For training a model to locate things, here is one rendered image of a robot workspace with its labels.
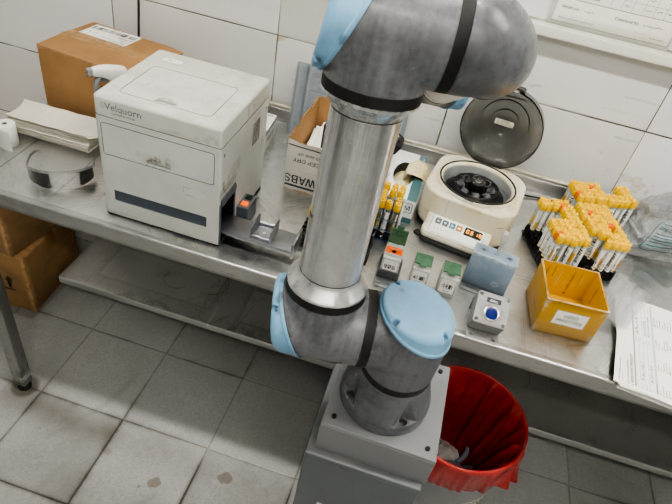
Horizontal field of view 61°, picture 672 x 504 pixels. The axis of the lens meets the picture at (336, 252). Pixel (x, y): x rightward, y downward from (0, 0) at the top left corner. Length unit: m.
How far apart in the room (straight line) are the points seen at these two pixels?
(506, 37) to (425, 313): 0.39
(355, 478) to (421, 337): 0.33
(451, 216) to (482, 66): 0.86
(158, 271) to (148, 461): 0.64
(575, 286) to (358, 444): 0.69
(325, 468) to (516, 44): 0.72
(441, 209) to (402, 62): 0.87
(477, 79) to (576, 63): 1.05
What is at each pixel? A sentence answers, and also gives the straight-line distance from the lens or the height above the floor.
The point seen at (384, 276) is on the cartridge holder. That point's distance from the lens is 1.28.
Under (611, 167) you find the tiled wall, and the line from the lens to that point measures 1.79.
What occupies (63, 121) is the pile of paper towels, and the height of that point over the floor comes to 0.91.
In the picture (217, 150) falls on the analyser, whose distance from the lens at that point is 1.17.
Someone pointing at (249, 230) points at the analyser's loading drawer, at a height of 0.91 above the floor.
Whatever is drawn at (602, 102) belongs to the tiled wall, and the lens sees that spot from 1.71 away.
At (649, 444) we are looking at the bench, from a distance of 2.16.
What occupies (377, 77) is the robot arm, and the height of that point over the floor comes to 1.51.
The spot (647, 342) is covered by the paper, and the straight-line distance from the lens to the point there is 1.45.
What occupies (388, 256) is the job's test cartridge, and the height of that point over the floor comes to 0.95.
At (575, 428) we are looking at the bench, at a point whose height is 0.27.
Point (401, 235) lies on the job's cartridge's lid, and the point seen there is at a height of 0.98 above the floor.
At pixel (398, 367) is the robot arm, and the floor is 1.11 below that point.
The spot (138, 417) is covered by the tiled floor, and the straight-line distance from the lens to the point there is 2.09.
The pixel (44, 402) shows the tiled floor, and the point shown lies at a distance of 2.18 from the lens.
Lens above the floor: 1.74
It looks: 40 degrees down
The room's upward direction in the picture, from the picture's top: 12 degrees clockwise
